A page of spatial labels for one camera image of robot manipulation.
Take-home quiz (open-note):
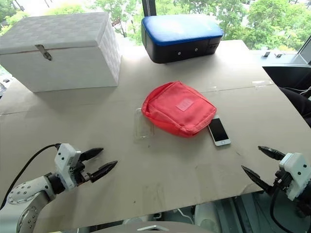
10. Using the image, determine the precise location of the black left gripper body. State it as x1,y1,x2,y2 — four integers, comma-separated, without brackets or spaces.
69,154,95,188

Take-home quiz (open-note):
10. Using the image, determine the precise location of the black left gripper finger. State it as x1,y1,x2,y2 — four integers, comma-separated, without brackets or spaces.
89,160,119,183
80,147,105,162

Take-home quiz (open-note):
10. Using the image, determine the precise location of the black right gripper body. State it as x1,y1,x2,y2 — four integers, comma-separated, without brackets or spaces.
273,169,294,194

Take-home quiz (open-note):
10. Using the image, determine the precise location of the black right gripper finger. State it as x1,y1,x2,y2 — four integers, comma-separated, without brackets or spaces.
258,145,286,161
241,165,276,195

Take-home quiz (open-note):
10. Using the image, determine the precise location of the clear phone case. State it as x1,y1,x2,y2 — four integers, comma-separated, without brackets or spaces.
134,107,155,141

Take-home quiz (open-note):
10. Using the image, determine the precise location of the white smartphone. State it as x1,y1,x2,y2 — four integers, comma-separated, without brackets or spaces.
207,117,231,147

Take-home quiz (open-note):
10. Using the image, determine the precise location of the red fabric pouch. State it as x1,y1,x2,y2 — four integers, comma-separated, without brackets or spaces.
141,81,218,138

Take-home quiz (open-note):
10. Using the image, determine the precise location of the blue and black padded case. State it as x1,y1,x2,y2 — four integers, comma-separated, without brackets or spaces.
141,14,224,64

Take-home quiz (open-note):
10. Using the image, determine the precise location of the black fabric bundle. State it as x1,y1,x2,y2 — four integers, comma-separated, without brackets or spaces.
279,86,311,127

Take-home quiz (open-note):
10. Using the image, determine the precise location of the white rounded base part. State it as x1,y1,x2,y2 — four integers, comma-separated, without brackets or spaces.
193,202,222,233

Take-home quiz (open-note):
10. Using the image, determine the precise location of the grey robot torso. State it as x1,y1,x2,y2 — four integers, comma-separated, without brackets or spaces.
80,220,219,233

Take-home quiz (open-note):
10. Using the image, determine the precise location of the black desk panel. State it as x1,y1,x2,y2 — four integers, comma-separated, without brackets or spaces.
262,65,311,91

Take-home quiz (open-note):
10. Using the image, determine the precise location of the white woven storage box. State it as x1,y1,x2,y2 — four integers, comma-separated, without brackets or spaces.
0,11,122,94

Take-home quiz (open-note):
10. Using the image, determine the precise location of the metal box latch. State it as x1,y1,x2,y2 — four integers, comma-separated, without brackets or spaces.
35,44,53,61

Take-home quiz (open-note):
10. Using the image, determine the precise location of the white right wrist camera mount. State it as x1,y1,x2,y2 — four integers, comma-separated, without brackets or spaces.
278,152,311,201

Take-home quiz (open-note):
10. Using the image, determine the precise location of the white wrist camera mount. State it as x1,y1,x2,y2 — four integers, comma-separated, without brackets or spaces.
278,152,311,201
53,143,82,190

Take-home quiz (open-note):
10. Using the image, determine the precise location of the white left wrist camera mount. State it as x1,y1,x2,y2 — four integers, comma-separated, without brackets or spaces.
53,143,82,190

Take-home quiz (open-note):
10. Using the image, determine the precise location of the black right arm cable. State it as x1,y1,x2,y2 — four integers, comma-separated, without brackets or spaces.
270,188,292,233

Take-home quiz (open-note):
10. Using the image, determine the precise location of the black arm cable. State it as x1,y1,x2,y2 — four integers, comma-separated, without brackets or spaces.
270,188,292,233
0,143,61,211

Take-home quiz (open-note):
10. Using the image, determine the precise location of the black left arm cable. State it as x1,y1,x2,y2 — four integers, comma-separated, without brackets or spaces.
0,143,61,211

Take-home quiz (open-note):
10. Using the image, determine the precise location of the white cable under table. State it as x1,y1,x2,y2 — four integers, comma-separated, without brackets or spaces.
175,208,195,224

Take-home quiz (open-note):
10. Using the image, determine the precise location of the grey window frame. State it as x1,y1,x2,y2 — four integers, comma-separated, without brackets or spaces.
295,44,311,65

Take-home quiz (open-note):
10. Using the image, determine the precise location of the black window frame post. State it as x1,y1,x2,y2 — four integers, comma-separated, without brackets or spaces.
141,0,157,17

